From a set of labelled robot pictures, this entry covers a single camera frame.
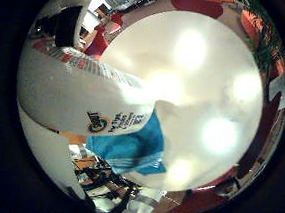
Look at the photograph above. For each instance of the white spray bottle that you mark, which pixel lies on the white spray bottle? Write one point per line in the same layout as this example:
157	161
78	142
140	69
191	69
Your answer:
69	100

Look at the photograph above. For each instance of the blue cloth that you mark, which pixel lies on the blue cloth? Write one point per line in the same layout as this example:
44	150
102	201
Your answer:
128	148

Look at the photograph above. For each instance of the red chair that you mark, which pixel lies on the red chair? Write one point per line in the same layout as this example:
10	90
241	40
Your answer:
99	42
198	6

